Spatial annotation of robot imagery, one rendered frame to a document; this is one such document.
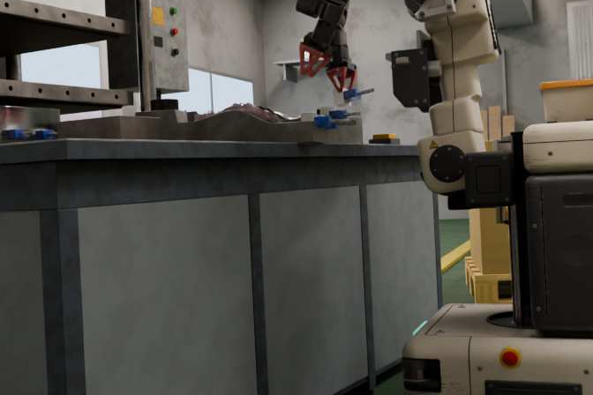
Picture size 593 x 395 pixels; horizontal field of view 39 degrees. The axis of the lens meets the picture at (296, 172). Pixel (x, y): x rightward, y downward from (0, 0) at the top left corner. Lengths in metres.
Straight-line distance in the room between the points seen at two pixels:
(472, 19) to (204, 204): 0.91
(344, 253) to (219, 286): 0.65
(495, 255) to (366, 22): 8.08
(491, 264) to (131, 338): 2.85
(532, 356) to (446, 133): 0.63
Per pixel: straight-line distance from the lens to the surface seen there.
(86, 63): 8.25
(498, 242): 4.35
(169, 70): 3.31
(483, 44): 2.36
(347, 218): 2.56
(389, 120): 11.88
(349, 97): 2.63
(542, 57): 11.65
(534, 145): 2.14
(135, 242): 1.75
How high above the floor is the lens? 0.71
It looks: level
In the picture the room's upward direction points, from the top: 3 degrees counter-clockwise
